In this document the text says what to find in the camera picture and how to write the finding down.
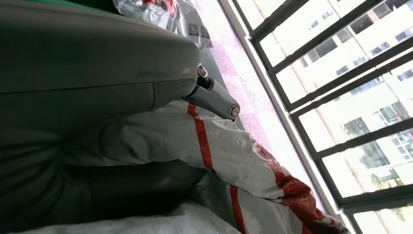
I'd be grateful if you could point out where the white package with QR codes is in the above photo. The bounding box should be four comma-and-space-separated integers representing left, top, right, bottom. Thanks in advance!
113, 0, 214, 50

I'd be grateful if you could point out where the large white red-striped package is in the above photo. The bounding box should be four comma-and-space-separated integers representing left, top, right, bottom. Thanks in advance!
9, 98, 352, 234

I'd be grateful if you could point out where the pale building outside window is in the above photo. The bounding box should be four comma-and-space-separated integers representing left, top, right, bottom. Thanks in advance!
237, 0, 413, 234

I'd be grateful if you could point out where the dark window frame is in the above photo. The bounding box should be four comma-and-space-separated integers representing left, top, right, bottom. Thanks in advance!
231, 0, 413, 234

